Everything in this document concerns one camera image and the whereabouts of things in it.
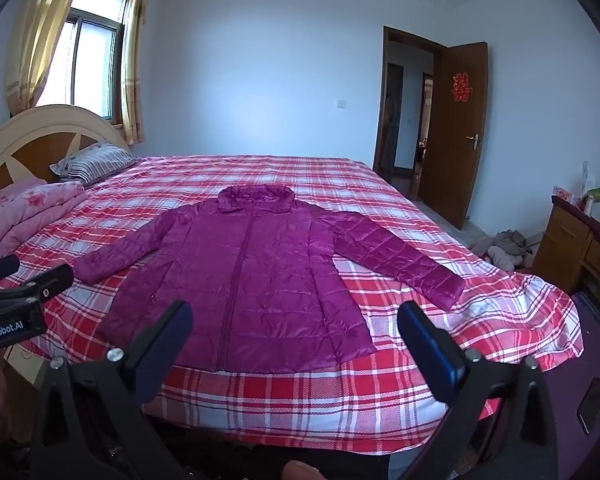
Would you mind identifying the magenta puffer jacket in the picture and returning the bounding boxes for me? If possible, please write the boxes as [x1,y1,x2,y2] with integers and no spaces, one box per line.
[73,185,465,374]

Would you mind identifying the clothes pile on floor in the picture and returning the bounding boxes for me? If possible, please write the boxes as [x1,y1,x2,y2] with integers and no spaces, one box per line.
[470,230,534,272]

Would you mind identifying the person left hand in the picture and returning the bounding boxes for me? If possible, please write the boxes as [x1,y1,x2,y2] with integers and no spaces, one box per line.
[282,460,325,480]

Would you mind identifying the pink floral folded quilt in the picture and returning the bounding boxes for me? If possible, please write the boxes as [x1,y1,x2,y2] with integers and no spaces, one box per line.
[0,178,86,259]

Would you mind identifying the cream wooden headboard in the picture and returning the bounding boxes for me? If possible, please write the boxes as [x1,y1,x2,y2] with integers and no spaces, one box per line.
[0,105,129,191]

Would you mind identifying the striped grey pillow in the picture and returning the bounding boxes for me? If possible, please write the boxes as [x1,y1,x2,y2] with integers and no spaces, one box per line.
[50,142,140,188]

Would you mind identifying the wooden dresser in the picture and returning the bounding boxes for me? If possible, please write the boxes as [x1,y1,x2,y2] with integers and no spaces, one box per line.
[531,196,600,303]

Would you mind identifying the items on dresser top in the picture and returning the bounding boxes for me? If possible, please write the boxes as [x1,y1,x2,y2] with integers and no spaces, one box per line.
[552,160,600,223]

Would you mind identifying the left yellow curtain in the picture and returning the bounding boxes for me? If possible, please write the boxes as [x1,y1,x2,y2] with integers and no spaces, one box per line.
[6,0,72,116]

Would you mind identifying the yellow curtain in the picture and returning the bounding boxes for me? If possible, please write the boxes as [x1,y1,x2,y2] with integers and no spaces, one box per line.
[121,0,148,146]
[6,0,72,116]

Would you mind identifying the brown wooden door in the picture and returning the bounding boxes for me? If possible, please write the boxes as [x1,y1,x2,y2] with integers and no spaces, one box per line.
[418,41,489,229]

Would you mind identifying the right yellow curtain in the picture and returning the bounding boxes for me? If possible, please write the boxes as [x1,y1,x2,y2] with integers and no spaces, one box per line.
[121,0,148,146]

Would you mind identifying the red paper door decoration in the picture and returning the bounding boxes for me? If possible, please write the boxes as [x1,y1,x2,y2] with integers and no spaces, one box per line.
[451,72,474,103]

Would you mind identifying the window with frame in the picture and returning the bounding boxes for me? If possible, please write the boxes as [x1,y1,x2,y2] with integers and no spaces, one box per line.
[38,0,126,124]

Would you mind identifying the silver door handle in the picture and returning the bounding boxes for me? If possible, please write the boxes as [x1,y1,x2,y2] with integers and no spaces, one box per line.
[467,134,480,151]

